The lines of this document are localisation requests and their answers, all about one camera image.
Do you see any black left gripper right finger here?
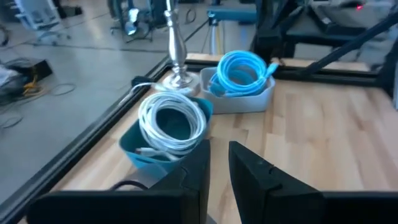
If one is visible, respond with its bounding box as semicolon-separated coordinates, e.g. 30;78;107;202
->
228;141;325;224

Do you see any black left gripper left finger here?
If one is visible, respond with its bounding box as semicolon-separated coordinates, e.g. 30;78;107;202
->
149;139;211;224

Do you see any white cable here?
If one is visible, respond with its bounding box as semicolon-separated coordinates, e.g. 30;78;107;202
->
135;102;206;161
136;91;208;156

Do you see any light blue cable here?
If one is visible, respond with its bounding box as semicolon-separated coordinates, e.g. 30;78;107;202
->
208;50;280;98

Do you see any teal plastic bin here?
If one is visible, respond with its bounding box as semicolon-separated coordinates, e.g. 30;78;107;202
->
118;96;215;182

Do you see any grey plastic bin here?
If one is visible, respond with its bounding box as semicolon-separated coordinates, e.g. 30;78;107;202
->
200;67;277;114

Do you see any black lamp plug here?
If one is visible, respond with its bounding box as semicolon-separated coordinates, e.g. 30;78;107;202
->
131;75;154;88

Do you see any table lamp with white shade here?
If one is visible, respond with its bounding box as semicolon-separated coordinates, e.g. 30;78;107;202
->
161;0;201;95

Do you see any blue background cart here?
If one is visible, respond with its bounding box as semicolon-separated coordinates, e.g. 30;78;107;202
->
206;7;258;54

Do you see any black side desk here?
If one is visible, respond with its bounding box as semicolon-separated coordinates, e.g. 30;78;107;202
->
253;0;377;60

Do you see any black diagonal pole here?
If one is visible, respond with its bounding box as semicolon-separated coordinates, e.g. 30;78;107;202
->
296;12;398;78

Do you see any white office chair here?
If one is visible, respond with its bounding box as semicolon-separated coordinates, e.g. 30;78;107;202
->
13;0;72;45

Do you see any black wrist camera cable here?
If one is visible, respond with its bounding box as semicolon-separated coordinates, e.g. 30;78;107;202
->
108;180;150;192

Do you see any white lamp cord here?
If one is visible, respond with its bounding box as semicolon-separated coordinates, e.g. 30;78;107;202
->
117;82;163;108

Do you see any black floor box with cables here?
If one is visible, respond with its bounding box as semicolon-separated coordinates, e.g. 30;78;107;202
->
0;57;53;104

